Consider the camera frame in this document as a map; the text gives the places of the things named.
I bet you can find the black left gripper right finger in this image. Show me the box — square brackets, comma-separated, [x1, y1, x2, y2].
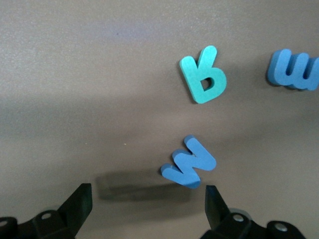
[200, 185, 307, 239]

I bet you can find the blue capital letter W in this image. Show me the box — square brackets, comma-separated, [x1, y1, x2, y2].
[160, 134, 217, 189]

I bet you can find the green capital letter R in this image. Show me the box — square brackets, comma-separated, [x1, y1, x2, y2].
[179, 45, 228, 105]

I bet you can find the blue small letter m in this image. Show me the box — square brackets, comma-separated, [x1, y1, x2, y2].
[267, 48, 319, 92]

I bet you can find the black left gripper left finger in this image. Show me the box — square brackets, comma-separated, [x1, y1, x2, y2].
[0, 183, 93, 239]

